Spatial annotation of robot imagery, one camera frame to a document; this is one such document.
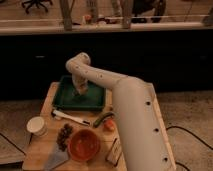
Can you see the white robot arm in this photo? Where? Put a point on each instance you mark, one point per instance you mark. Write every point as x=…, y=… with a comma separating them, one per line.
x=141, y=129

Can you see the orange tomato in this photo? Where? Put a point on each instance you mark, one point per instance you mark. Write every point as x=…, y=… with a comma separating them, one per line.
x=109, y=125

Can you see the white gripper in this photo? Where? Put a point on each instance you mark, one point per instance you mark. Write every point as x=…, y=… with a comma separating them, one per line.
x=81, y=87

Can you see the green cucumber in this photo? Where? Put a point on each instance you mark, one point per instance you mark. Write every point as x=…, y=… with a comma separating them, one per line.
x=101, y=118

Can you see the green plastic tray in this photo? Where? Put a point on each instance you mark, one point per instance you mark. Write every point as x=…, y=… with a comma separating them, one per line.
x=67, y=98

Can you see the wooden board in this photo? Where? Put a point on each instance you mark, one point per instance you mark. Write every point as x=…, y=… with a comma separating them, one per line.
x=41, y=146

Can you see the grey cloth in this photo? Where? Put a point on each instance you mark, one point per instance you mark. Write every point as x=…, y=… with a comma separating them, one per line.
x=55, y=159

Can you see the orange bowl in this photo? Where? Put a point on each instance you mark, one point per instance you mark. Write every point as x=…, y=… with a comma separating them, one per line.
x=83, y=145

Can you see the bunch of dark grapes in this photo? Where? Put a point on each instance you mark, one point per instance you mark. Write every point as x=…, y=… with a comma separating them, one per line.
x=63, y=135

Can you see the white cup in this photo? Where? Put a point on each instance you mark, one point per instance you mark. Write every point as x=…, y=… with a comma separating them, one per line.
x=37, y=126

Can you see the black office chair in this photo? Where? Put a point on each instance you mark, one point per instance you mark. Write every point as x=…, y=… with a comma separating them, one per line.
x=29, y=3

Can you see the white handled knife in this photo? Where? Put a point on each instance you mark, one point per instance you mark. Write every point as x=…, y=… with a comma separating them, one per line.
x=57, y=113

